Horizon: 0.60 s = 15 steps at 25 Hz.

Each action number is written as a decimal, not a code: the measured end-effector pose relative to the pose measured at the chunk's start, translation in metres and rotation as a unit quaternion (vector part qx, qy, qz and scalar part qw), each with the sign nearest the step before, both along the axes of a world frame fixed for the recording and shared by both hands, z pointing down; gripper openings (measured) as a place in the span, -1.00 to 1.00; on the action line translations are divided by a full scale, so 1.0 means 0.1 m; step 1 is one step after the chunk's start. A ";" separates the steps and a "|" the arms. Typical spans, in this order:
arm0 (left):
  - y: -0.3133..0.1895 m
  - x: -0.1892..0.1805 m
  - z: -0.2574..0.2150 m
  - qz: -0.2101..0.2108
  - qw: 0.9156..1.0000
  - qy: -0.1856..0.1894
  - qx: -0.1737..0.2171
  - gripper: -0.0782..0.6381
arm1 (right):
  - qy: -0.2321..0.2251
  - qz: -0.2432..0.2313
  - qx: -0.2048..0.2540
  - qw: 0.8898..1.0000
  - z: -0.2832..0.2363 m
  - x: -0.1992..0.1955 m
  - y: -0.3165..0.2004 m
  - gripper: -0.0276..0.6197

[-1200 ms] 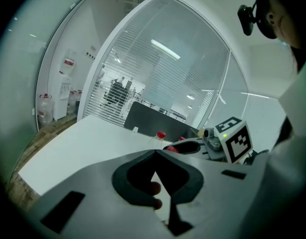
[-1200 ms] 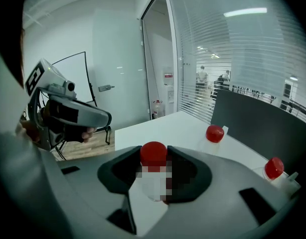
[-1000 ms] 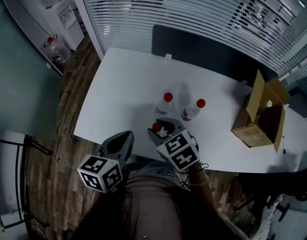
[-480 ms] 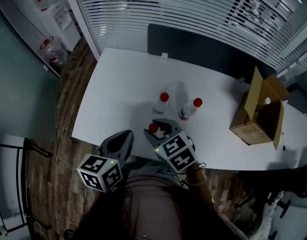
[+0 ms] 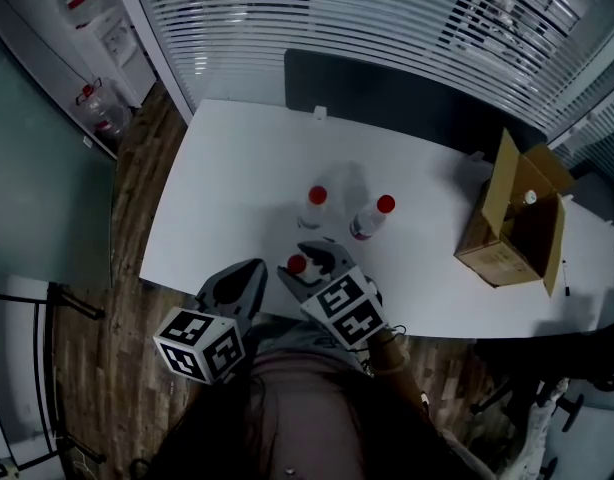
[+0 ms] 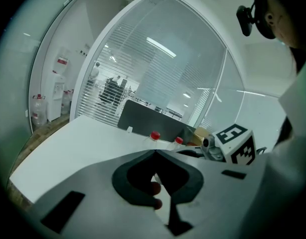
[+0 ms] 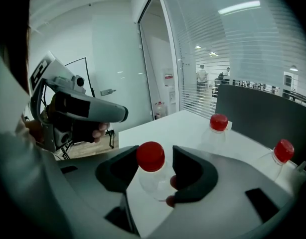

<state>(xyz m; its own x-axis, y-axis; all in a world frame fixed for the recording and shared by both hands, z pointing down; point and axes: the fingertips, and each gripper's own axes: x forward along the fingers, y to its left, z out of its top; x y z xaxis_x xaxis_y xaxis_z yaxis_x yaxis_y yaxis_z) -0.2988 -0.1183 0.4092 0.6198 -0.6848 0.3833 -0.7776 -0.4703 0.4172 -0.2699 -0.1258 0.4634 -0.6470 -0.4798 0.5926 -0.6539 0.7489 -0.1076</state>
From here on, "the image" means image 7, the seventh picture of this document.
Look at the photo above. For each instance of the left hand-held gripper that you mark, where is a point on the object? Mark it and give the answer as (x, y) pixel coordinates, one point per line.
(68, 109)

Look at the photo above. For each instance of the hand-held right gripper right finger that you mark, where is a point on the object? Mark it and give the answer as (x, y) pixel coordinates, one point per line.
(193, 173)

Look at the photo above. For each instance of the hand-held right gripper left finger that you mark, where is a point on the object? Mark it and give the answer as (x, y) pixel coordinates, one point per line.
(110, 169)

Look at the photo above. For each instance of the clear bottle with red cap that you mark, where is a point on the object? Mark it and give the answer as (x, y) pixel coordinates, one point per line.
(150, 158)
(217, 123)
(282, 152)

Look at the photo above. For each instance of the person's left forearm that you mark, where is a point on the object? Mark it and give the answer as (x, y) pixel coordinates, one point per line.
(33, 131)

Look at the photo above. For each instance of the person's left hand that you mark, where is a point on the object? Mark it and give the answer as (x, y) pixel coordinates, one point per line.
(100, 131)

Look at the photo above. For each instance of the white door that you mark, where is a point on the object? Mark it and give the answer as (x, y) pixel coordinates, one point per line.
(118, 66)

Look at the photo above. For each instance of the water jug with red cap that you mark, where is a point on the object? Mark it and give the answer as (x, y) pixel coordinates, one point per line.
(160, 111)

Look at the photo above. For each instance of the white water dispenser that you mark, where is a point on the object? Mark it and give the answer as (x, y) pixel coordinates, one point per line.
(172, 101)

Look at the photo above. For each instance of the white sign with red label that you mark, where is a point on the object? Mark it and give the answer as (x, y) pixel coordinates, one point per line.
(168, 77)

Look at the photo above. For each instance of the dark grey panel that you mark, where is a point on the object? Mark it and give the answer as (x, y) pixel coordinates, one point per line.
(262, 113)

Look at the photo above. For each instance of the person's white shirt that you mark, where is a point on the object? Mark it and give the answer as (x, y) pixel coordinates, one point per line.
(16, 146)

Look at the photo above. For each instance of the white window blinds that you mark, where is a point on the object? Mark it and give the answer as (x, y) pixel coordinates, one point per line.
(242, 46)

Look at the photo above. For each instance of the round ceiling lamp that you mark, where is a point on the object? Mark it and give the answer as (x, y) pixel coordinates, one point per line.
(293, 68)

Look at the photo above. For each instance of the long ceiling lamp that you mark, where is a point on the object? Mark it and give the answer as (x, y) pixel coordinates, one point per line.
(239, 7)

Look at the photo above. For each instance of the grey gripper camera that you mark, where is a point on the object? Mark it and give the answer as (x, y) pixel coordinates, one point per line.
(77, 82)
(63, 136)

